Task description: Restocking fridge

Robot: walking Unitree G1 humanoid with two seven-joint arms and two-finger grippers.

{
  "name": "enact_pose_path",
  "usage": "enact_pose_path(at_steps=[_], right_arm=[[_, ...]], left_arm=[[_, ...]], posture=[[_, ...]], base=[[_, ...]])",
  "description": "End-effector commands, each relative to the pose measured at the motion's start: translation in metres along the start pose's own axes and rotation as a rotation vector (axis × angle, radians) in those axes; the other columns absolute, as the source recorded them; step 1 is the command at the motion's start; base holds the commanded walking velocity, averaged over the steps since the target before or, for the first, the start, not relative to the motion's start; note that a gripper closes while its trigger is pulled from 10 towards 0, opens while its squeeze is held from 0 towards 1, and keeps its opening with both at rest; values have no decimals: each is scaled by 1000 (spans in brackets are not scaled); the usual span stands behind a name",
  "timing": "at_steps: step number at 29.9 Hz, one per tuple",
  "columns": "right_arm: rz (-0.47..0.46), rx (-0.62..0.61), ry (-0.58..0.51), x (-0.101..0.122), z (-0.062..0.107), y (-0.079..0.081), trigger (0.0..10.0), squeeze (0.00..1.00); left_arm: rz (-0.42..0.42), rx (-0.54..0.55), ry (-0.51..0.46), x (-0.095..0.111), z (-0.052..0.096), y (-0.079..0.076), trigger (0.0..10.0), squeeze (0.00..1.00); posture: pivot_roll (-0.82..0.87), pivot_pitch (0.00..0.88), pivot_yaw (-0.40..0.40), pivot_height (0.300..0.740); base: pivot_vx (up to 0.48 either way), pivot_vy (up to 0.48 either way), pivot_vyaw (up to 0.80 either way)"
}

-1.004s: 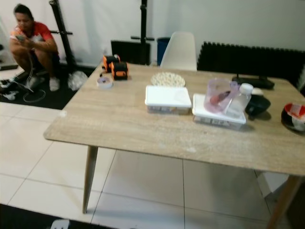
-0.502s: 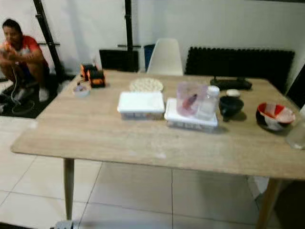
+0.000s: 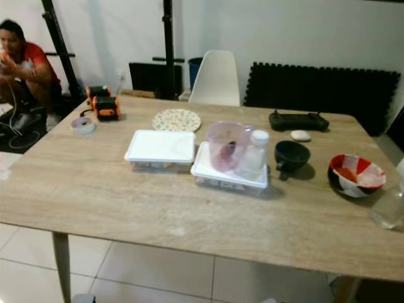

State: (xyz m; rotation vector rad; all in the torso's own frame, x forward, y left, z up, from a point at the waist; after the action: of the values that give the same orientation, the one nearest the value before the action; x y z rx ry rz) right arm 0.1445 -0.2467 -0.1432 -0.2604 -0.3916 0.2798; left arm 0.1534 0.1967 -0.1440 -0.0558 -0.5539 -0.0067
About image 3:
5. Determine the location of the white lidded food container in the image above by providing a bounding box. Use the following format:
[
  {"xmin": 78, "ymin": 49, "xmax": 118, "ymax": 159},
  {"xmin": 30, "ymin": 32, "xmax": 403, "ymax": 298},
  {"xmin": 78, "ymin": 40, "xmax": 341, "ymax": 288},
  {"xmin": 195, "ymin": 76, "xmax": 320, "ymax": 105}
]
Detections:
[
  {"xmin": 124, "ymin": 129, "xmax": 196, "ymax": 173},
  {"xmin": 190, "ymin": 141, "xmax": 270, "ymax": 194}
]

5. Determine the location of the black exercise mat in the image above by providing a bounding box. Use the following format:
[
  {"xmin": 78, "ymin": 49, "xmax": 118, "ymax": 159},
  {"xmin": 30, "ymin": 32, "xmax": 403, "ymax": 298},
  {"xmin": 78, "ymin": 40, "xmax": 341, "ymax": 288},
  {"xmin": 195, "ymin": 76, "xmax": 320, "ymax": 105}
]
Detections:
[{"xmin": 0, "ymin": 104, "xmax": 86, "ymax": 154}]

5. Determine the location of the white tape roll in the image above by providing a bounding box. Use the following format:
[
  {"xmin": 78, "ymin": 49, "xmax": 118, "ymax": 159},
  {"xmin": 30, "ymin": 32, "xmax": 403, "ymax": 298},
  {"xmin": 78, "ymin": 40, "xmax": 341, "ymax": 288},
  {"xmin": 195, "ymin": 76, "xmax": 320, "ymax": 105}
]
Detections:
[{"xmin": 70, "ymin": 116, "xmax": 97, "ymax": 135}]

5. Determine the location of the person in red shirt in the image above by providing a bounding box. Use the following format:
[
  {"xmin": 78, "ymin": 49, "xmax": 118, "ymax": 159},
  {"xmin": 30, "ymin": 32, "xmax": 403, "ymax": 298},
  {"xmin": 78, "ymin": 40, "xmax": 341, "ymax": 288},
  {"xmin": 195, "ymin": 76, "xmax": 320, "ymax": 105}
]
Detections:
[{"xmin": 0, "ymin": 19, "xmax": 62, "ymax": 132}]

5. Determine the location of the orange black device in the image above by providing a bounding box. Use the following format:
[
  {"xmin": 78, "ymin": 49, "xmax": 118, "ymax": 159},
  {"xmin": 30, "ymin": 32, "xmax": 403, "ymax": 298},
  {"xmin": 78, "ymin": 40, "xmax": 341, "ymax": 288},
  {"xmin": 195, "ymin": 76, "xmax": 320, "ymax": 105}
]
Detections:
[
  {"xmin": 86, "ymin": 85, "xmax": 111, "ymax": 105},
  {"xmin": 92, "ymin": 95, "xmax": 121, "ymax": 122}
]

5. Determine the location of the black box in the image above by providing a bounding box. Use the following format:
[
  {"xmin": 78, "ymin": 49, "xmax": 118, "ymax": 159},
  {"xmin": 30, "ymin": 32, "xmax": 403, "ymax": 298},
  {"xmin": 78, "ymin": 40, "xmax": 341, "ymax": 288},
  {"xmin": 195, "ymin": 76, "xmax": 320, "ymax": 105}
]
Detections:
[{"xmin": 128, "ymin": 62, "xmax": 184, "ymax": 97}]

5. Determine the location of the light wooden dining table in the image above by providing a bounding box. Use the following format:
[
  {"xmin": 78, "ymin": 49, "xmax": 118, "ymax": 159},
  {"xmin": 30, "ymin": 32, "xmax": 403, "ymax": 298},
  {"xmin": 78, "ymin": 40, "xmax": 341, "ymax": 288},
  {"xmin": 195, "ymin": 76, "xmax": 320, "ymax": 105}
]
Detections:
[{"xmin": 0, "ymin": 96, "xmax": 404, "ymax": 303}]

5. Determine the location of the patterned round plate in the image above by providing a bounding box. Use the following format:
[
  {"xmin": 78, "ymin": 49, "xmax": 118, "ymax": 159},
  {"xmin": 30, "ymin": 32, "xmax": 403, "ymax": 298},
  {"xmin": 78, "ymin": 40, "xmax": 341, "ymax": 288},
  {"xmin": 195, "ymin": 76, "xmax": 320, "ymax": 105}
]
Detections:
[{"xmin": 151, "ymin": 109, "xmax": 201, "ymax": 133}]

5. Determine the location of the blue bin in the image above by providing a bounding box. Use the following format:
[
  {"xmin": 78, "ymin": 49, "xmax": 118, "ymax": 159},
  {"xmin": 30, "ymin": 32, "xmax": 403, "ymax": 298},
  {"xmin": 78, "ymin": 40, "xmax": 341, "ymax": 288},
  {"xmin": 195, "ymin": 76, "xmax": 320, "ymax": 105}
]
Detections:
[{"xmin": 187, "ymin": 57, "xmax": 204, "ymax": 90}]

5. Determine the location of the pink transparent pitcher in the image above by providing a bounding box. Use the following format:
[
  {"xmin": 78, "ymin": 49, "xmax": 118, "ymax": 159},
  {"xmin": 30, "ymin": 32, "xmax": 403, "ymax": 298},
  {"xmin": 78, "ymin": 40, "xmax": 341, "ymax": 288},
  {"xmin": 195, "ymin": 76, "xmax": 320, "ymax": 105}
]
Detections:
[{"xmin": 206, "ymin": 121, "xmax": 255, "ymax": 173}]

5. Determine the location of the black cup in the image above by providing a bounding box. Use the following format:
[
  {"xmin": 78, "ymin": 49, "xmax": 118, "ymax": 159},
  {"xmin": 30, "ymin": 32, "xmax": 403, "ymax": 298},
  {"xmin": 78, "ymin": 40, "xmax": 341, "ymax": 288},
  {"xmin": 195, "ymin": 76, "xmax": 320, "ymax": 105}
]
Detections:
[{"xmin": 274, "ymin": 140, "xmax": 312, "ymax": 180}]

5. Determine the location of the black remote controller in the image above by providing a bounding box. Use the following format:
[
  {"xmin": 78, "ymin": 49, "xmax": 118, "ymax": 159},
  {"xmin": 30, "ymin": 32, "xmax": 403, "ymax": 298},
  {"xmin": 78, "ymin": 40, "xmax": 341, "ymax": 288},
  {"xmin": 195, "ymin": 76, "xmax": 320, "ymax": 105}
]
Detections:
[{"xmin": 269, "ymin": 110, "xmax": 331, "ymax": 133}]

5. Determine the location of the small white oval object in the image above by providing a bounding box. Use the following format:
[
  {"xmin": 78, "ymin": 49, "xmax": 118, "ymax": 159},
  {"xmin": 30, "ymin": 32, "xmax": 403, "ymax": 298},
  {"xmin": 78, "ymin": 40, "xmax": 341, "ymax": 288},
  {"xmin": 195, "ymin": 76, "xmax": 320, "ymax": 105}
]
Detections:
[{"xmin": 290, "ymin": 129, "xmax": 312, "ymax": 142}]

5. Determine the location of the black foam mat panel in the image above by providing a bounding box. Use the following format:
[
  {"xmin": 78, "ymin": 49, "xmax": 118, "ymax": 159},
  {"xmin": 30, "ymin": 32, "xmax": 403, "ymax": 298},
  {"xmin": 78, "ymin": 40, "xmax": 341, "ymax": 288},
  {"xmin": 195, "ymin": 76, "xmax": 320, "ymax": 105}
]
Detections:
[{"xmin": 243, "ymin": 61, "xmax": 402, "ymax": 137}]

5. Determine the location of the red white black bowl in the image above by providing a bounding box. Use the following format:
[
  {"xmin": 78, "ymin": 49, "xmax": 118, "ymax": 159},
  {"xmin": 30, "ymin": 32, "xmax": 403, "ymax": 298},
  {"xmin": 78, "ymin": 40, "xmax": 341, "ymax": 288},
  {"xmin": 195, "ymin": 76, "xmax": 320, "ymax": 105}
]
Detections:
[{"xmin": 328, "ymin": 153, "xmax": 387, "ymax": 199}]

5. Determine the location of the slanted black rack post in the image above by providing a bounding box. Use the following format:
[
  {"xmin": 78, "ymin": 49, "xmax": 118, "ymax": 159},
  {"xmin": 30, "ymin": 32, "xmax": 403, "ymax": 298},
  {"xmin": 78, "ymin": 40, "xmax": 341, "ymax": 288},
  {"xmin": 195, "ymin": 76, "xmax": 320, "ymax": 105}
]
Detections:
[{"xmin": 41, "ymin": 0, "xmax": 84, "ymax": 102}]

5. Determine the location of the upright black rack post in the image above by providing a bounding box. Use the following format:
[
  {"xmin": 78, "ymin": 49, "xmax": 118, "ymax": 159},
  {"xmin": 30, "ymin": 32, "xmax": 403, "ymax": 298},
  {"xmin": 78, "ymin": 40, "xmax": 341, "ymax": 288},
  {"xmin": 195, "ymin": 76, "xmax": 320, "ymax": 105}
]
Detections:
[{"xmin": 151, "ymin": 0, "xmax": 187, "ymax": 100}]

